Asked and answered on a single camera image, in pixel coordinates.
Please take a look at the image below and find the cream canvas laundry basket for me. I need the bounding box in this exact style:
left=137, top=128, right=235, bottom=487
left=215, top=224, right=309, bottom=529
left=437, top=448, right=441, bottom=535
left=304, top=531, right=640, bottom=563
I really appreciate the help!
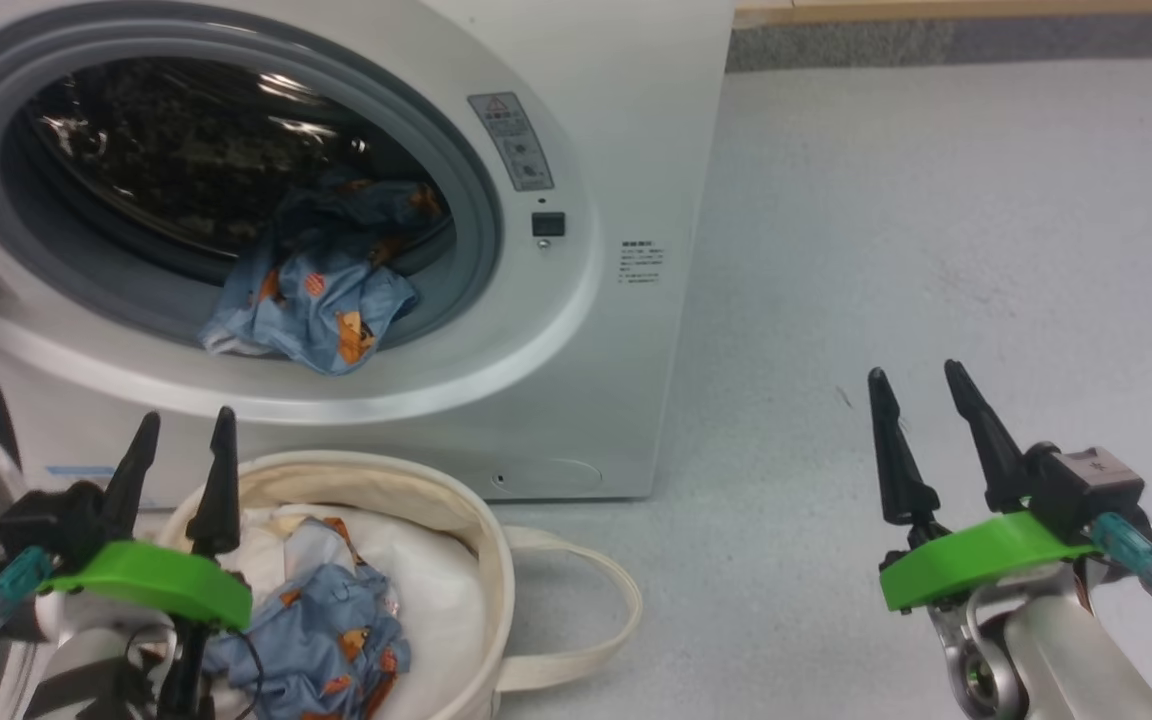
left=151, top=450, right=643, bottom=720

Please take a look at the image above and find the blue garment with cream lining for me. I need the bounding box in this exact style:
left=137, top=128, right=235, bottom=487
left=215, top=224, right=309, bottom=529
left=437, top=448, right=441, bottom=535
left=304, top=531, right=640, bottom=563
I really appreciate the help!
left=201, top=515, right=413, bottom=720

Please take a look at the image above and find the white cloth basket liner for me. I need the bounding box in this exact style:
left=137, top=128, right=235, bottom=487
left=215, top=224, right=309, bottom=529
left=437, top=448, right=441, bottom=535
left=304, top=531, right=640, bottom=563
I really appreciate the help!
left=224, top=503, right=489, bottom=720

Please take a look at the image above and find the blue garment with orange bears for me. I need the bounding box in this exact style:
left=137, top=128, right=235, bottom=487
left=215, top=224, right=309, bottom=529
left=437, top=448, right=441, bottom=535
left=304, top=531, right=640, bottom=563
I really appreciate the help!
left=198, top=178, right=449, bottom=377

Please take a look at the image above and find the white front-load washing machine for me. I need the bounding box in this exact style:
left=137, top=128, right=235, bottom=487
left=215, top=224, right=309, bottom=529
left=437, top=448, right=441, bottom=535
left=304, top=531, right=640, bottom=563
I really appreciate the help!
left=0, top=0, right=737, bottom=501

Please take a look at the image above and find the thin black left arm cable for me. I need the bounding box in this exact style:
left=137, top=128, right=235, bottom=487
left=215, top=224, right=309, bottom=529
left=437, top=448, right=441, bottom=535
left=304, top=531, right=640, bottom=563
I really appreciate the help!
left=121, top=620, right=269, bottom=720

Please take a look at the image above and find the grey warning sticker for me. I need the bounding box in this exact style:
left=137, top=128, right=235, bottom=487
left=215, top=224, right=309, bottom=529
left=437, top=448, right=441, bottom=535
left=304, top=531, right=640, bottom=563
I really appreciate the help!
left=466, top=92, right=555, bottom=192

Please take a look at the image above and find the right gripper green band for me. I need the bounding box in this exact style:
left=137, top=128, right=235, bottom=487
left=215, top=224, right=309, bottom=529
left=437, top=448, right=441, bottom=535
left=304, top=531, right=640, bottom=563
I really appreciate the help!
left=866, top=359, right=1105, bottom=614

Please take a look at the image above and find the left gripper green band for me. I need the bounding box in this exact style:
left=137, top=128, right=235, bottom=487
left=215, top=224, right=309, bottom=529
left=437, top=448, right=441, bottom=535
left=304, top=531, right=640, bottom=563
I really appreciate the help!
left=39, top=406, right=254, bottom=633

